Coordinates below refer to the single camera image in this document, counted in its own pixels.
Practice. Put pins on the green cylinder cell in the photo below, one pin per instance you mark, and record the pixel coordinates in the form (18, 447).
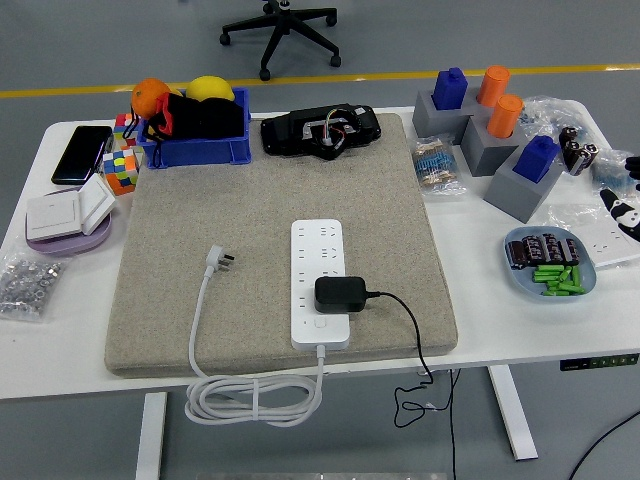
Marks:
(562, 293)
(566, 276)
(547, 277)
(553, 285)
(576, 277)
(547, 270)

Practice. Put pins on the black smartphone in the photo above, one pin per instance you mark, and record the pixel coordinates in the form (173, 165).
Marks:
(82, 155)

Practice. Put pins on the blue square peg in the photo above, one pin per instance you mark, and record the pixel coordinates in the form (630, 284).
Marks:
(535, 160)
(450, 90)

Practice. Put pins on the white power strip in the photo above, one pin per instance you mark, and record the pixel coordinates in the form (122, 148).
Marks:
(310, 260)

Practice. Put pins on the black open electronic device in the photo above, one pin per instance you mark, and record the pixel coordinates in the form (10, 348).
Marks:
(285, 135)

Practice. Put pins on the crumpled clear bag blue parts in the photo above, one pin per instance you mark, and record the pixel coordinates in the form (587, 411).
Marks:
(550, 117)

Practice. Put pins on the black table control panel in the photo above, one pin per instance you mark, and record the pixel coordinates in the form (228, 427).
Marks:
(600, 362)

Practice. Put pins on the large white wall switch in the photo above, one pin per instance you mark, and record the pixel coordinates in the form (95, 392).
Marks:
(52, 215)

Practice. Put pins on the clear bag of metal nuts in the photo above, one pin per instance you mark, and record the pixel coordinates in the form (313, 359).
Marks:
(25, 285)

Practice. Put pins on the grey block holder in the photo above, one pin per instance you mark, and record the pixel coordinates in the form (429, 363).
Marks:
(472, 107)
(515, 200)
(482, 155)
(430, 125)

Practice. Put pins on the light blue plate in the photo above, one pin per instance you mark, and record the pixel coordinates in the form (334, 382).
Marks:
(525, 287)

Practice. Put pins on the small white wall switch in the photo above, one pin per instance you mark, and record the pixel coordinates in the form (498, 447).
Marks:
(97, 202)

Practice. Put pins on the white wall socket panel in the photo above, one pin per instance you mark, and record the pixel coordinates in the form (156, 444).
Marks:
(607, 247)

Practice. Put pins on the orange fruit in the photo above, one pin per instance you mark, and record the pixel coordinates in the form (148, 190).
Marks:
(147, 97)

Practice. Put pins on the small yellow fruit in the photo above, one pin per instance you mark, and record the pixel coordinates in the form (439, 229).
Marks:
(176, 92)

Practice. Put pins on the black capacitor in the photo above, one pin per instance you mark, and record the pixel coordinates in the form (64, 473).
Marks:
(552, 247)
(532, 249)
(571, 250)
(516, 254)

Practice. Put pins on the clear bag of blue resistors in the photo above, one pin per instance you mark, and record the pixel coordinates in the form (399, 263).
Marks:
(607, 175)

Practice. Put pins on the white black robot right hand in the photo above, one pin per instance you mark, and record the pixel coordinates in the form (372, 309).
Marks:
(625, 215)

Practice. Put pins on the blue plastic bin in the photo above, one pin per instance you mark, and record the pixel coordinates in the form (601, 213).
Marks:
(200, 150)

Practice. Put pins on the grey-brown felt mat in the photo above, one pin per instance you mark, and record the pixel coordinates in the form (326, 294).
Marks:
(225, 200)

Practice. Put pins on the large clear plastic bag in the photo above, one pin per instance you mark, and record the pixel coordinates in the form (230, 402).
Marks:
(570, 215)

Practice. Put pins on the yellow lemon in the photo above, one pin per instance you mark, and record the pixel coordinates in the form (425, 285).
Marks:
(210, 87)

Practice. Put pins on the orange cylinder peg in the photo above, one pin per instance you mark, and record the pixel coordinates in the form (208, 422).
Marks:
(492, 85)
(504, 117)

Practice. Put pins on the small colourful puzzle cube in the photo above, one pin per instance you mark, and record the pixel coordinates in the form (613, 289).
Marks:
(122, 130)

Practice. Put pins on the clear bag of striped resistors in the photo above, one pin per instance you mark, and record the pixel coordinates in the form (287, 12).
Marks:
(435, 167)

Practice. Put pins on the large colourful puzzle cube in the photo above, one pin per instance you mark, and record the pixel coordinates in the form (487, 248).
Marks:
(120, 170)

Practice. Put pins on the purple oval tray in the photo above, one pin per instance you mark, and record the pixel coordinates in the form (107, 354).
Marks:
(65, 246)

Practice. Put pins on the black office chair base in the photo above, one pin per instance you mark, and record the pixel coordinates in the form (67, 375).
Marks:
(280, 30)

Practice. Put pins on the black cylinder battery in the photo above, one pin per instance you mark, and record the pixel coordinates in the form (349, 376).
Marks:
(586, 159)
(567, 137)
(573, 156)

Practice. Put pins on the white table leg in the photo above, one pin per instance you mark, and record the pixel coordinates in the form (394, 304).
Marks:
(150, 440)
(515, 425)

